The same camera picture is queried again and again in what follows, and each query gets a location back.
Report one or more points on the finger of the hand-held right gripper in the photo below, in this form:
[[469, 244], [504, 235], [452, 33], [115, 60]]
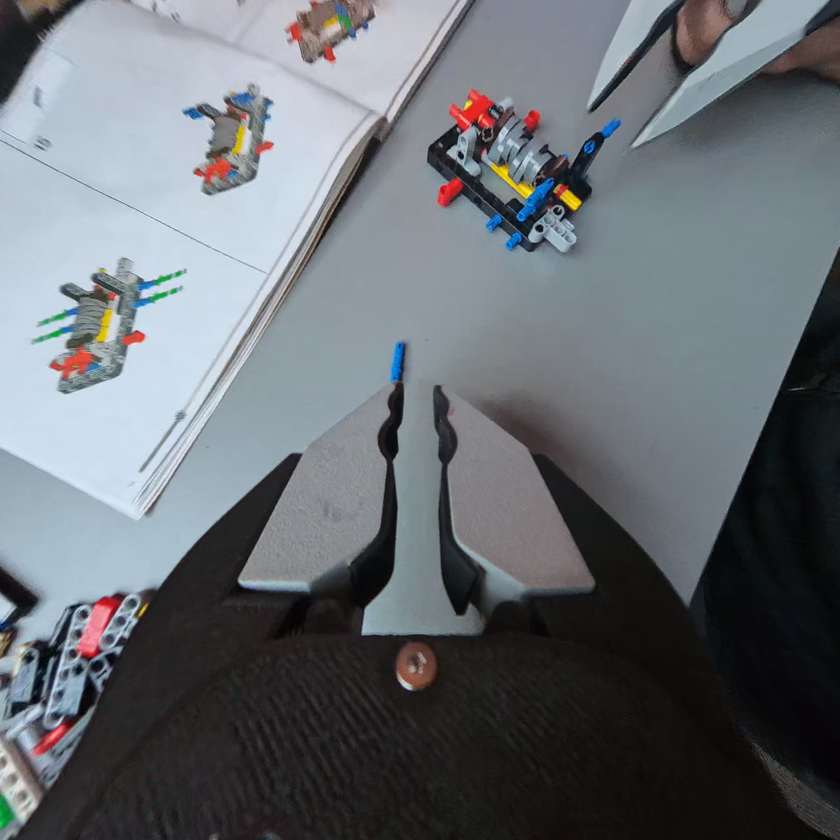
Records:
[[735, 65], [636, 39]]

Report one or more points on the open instruction booklet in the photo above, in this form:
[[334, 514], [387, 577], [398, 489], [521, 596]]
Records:
[[131, 197]]

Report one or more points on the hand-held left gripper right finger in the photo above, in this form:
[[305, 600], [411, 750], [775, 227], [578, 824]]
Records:
[[512, 512]]

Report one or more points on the person's right hand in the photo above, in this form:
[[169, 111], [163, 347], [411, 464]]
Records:
[[702, 33]]

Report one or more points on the lego engine frame assembly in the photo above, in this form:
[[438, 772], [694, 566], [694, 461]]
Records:
[[518, 151]]

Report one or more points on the pile of lego pieces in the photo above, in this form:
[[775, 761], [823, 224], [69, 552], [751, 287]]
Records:
[[65, 663]]

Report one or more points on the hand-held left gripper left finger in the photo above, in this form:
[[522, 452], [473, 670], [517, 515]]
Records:
[[328, 499]]

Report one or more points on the blue lego pin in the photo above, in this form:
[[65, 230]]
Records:
[[397, 361]]

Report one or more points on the person's legs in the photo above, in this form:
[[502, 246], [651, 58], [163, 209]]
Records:
[[787, 525]]

